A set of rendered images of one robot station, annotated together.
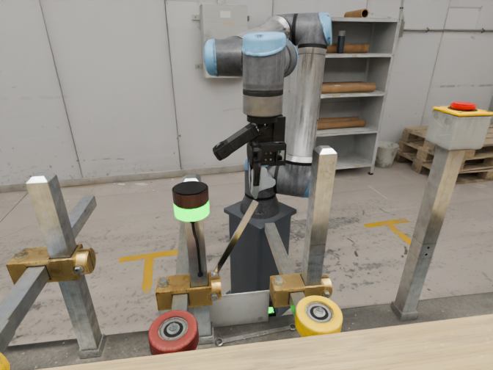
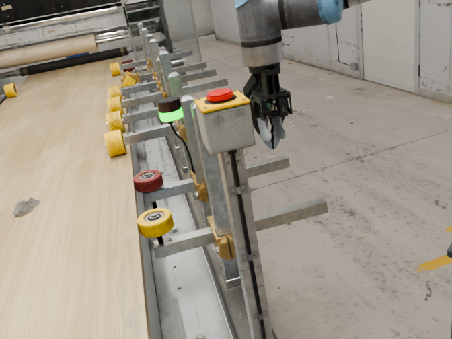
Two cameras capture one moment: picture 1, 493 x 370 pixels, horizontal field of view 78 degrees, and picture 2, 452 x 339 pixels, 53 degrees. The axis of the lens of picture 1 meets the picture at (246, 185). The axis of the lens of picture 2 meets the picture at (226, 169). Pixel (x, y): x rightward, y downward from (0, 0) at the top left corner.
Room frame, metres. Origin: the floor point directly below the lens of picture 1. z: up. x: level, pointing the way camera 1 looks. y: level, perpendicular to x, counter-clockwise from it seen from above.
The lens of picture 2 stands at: (0.56, -1.05, 1.39)
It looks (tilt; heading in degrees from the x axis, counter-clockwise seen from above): 24 degrees down; 89
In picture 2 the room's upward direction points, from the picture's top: 10 degrees counter-clockwise
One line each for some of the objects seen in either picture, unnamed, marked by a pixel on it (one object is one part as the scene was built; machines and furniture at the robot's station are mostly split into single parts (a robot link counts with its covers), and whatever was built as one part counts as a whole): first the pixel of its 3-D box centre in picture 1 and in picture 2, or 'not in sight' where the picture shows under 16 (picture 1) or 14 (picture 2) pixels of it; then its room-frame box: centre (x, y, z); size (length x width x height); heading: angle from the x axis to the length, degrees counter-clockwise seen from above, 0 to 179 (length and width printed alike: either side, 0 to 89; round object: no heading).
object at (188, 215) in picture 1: (191, 206); (171, 113); (0.46, 0.09, 1.08); 0.06 x 0.06 x 0.02
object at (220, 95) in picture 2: (462, 107); (220, 97); (0.58, -0.40, 1.22); 0.04 x 0.04 x 0.02
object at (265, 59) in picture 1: (263, 63); (259, 13); (0.71, -0.04, 1.29); 0.10 x 0.09 x 0.12; 161
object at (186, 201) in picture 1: (190, 194); (169, 104); (0.46, 0.09, 1.10); 0.06 x 0.06 x 0.02
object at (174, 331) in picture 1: (176, 349); (151, 192); (0.36, 0.12, 0.85); 0.08 x 0.08 x 0.11
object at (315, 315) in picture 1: (316, 332); (159, 235); (0.39, -0.13, 0.85); 0.08 x 0.08 x 0.11
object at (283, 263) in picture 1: (287, 275); (241, 227); (0.59, -0.10, 0.82); 0.44 x 0.03 x 0.04; 8
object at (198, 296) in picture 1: (189, 291); (202, 184); (0.50, 0.12, 0.85); 0.14 x 0.06 x 0.05; 98
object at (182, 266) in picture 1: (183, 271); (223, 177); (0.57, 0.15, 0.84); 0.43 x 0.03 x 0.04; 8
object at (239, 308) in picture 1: (215, 310); not in sight; (0.54, 0.07, 0.75); 0.26 x 0.01 x 0.10; 98
